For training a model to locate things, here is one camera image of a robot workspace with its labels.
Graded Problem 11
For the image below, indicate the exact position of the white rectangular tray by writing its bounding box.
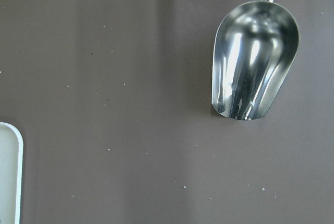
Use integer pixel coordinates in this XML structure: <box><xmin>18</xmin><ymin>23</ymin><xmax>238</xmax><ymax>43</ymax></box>
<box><xmin>1</xmin><ymin>122</ymin><xmax>23</xmax><ymax>224</ymax></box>

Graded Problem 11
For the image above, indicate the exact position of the stainless steel scoop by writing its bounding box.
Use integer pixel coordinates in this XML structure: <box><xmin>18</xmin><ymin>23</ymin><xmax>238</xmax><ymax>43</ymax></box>
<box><xmin>211</xmin><ymin>0</ymin><xmax>300</xmax><ymax>121</ymax></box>

